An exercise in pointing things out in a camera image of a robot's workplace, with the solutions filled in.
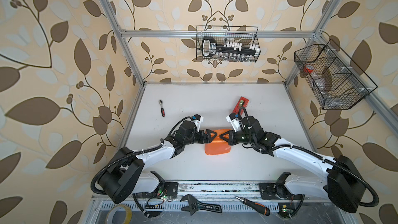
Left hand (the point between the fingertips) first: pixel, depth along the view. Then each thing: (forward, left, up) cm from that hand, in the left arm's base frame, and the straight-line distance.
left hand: (213, 134), depth 82 cm
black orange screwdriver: (-31, -21, -8) cm, 38 cm away
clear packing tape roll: (-36, +44, -7) cm, 57 cm away
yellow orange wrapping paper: (-5, -3, -2) cm, 6 cm away
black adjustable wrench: (-31, +9, -10) cm, 33 cm away
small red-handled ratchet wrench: (+29, +37, -10) cm, 48 cm away
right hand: (-3, -3, +3) cm, 6 cm away
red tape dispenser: (+26, -20, -4) cm, 33 cm away
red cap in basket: (+35, -54, +18) cm, 67 cm away
